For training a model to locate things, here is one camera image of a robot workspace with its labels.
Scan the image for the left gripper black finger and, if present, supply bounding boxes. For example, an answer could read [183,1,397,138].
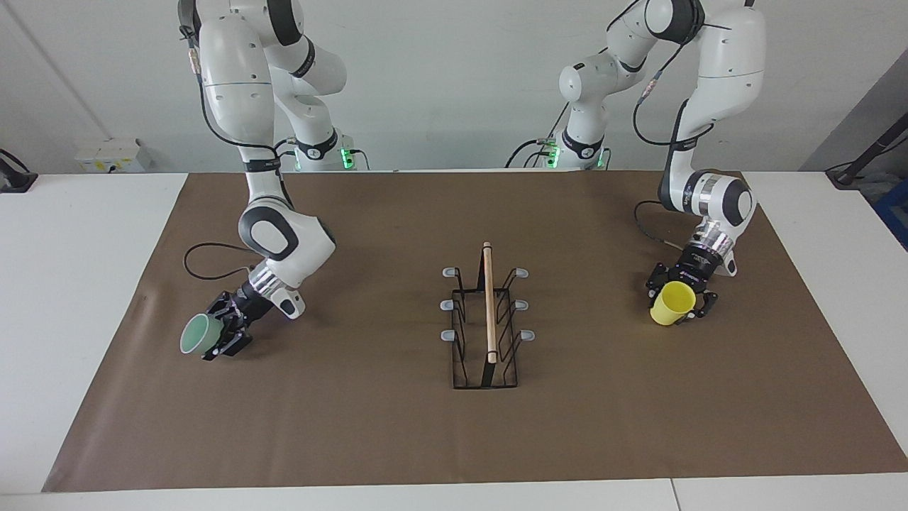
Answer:
[646,264,675,299]
[688,287,719,322]

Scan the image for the yellow plastic cup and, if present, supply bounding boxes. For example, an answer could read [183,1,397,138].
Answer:
[650,281,697,326]

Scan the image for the pale green plastic cup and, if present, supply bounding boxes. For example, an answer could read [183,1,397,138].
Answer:
[179,313,228,355]

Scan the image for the brown paper table mat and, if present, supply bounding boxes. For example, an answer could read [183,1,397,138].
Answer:
[43,170,908,493]

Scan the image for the white electrical box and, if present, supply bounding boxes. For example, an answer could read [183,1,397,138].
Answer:
[74,138,153,173]

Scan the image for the blue crate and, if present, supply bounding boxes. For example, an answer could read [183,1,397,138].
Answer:
[874,177,908,251]

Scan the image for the black stand pole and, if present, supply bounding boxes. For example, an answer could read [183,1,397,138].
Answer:
[825,114,908,189]

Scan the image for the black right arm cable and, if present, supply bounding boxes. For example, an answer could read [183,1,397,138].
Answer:
[183,243,256,281]

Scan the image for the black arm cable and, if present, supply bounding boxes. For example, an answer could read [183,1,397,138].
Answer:
[631,35,717,249]
[183,243,256,281]

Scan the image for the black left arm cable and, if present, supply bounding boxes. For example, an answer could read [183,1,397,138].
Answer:
[631,35,717,249]

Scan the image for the black right base cables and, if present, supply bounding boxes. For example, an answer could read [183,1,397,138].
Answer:
[273,135,371,172]

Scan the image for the black base cables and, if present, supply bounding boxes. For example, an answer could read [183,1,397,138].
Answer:
[273,135,371,172]
[505,121,568,170]

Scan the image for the black wire cup rack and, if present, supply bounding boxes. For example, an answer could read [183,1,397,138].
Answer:
[441,241,536,390]

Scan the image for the black left base cables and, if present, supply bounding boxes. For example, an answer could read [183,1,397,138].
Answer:
[505,121,568,170]

